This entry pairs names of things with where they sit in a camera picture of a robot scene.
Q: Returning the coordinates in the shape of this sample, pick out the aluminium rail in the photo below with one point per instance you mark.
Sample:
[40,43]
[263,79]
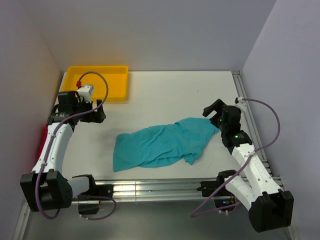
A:
[249,120]
[146,210]

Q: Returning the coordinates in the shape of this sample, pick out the front aluminium rail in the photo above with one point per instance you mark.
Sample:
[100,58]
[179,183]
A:
[146,210]

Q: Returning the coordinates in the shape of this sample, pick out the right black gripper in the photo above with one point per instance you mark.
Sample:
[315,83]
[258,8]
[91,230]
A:
[217,106]

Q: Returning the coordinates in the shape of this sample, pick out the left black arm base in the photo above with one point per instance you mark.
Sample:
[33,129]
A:
[101,192]

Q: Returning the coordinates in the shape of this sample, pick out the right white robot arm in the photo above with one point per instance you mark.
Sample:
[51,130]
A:
[269,206]

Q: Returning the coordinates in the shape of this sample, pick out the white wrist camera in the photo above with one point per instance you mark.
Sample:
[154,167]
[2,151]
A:
[84,92]
[241,104]

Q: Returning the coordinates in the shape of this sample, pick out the yellow plastic tray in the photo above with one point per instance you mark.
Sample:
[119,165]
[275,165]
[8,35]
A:
[116,77]

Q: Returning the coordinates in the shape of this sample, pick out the teal t shirt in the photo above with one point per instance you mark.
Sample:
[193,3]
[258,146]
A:
[163,145]

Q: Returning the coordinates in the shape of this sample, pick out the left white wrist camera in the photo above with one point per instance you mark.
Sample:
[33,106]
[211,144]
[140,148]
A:
[84,92]

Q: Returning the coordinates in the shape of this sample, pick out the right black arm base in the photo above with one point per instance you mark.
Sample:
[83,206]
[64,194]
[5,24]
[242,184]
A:
[221,199]

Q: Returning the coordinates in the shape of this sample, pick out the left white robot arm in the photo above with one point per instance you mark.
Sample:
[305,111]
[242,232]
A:
[45,186]

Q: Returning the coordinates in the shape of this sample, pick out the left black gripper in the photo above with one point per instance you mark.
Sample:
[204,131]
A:
[97,117]

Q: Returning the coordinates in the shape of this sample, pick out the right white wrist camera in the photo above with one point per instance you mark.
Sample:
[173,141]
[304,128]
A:
[241,104]

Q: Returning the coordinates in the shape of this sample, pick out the red t shirt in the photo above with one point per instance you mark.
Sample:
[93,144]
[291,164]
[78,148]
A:
[42,141]

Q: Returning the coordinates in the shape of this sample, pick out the right side aluminium rail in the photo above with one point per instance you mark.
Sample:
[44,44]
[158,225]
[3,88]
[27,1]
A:
[249,120]

